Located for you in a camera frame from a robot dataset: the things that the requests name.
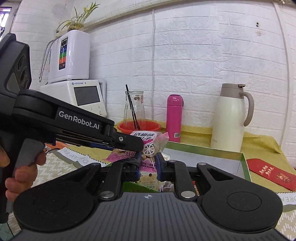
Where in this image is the pink thermos bottle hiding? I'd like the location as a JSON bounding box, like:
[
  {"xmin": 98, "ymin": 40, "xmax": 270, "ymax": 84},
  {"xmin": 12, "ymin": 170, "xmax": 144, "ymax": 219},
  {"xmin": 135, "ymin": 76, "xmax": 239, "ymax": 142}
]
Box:
[{"xmin": 166, "ymin": 94, "xmax": 184, "ymax": 143}]

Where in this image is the beige chevron table mat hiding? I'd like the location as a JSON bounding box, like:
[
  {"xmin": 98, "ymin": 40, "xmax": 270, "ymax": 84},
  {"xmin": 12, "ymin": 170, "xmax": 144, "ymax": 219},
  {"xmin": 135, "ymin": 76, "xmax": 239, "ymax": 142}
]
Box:
[{"xmin": 13, "ymin": 152, "xmax": 285, "ymax": 240}]

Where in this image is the white water purifier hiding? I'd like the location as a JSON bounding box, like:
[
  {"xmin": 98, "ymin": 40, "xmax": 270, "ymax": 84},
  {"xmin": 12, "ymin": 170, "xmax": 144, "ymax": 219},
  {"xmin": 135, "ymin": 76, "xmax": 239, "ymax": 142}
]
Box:
[{"xmin": 48, "ymin": 30, "xmax": 90, "ymax": 83}]

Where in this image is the red plastic basket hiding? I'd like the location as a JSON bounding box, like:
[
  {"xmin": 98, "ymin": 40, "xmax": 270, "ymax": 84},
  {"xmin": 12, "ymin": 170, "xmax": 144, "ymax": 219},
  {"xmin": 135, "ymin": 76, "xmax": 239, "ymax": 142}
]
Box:
[{"xmin": 117, "ymin": 120, "xmax": 162, "ymax": 135}]

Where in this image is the pink label snack bag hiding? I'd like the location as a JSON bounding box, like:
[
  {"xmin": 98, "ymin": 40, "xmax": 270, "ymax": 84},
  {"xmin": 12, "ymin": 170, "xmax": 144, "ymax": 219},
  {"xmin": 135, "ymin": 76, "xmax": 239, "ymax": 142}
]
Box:
[{"xmin": 104, "ymin": 131, "xmax": 170, "ymax": 191}]

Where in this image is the green cardboard box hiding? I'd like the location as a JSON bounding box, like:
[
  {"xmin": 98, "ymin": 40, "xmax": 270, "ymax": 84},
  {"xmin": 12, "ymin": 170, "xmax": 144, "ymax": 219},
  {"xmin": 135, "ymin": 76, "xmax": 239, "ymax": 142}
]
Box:
[{"xmin": 123, "ymin": 142, "xmax": 251, "ymax": 193}]

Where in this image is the white screen appliance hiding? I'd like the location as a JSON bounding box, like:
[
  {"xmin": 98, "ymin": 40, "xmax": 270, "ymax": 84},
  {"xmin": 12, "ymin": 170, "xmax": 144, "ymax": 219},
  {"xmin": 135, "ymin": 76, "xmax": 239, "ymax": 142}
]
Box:
[{"xmin": 40, "ymin": 79, "xmax": 107, "ymax": 117}]

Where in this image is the potted green plant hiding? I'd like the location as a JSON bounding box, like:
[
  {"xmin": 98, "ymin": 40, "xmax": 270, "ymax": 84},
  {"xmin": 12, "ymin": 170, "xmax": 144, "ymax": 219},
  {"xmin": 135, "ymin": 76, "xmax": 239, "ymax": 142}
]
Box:
[{"xmin": 56, "ymin": 2, "xmax": 99, "ymax": 33}]

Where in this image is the black stirring stick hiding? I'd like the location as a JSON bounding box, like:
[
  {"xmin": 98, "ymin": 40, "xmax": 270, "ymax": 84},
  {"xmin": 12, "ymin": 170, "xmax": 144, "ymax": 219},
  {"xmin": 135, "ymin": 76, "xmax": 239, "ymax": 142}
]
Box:
[{"xmin": 125, "ymin": 84, "xmax": 140, "ymax": 130}]

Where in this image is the red envelope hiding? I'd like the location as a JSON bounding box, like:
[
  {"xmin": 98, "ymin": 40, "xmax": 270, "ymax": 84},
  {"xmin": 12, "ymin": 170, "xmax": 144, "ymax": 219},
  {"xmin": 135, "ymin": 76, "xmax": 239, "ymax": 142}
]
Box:
[{"xmin": 246, "ymin": 159, "xmax": 295, "ymax": 191}]

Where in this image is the cream thermos jug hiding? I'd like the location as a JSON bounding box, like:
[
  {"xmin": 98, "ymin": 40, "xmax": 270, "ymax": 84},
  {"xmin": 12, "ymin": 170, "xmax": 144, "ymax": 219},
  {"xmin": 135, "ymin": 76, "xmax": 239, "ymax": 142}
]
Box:
[{"xmin": 210, "ymin": 83, "xmax": 254, "ymax": 153}]

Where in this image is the glass carafe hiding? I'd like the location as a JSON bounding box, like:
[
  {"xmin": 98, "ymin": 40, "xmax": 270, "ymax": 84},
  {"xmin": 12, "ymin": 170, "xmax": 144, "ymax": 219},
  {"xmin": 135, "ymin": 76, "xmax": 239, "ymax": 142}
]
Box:
[{"xmin": 123, "ymin": 91, "xmax": 146, "ymax": 131}]

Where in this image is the person's left hand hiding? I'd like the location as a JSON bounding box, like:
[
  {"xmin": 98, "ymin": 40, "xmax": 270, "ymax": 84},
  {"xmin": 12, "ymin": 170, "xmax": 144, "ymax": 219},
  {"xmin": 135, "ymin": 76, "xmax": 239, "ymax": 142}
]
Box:
[{"xmin": 5, "ymin": 151, "xmax": 46, "ymax": 202}]

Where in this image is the white wall cable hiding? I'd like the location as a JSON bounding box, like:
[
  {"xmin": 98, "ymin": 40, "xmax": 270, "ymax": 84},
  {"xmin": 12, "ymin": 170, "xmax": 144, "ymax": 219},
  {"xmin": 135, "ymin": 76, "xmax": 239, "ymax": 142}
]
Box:
[{"xmin": 150, "ymin": 9, "xmax": 156, "ymax": 120}]

